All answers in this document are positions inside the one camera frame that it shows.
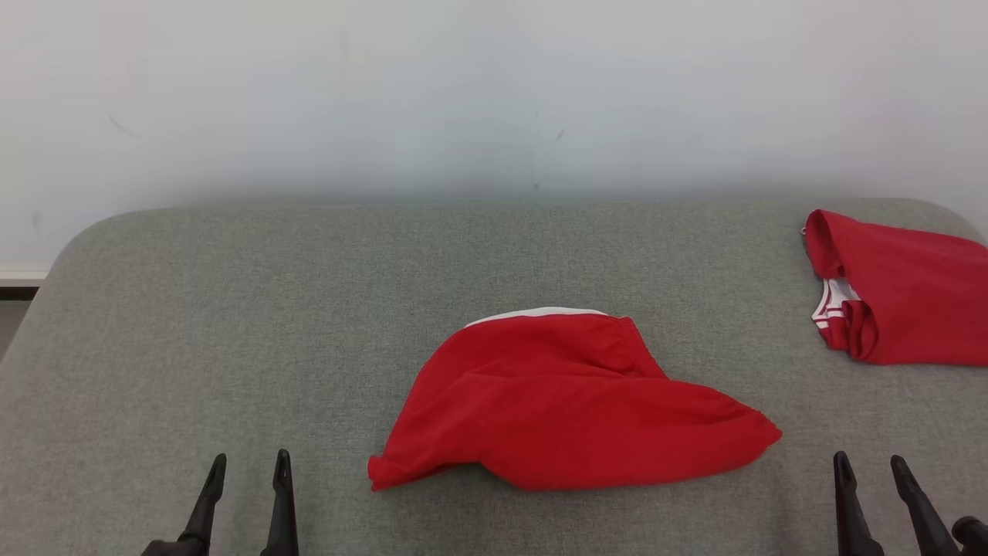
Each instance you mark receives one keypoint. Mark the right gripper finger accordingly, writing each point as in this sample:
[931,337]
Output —
[853,521]
[926,525]

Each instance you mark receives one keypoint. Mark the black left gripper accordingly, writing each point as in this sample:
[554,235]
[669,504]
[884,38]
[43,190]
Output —
[164,549]

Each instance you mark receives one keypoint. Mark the red garment striped white trim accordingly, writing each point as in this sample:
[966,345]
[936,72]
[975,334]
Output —
[918,293]

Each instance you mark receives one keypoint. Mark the red shorts white waistband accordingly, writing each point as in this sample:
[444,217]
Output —
[563,409]

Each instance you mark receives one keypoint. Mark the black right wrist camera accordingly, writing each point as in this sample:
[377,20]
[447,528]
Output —
[972,537]

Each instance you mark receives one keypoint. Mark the dark wall baseboard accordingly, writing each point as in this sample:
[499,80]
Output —
[19,287]

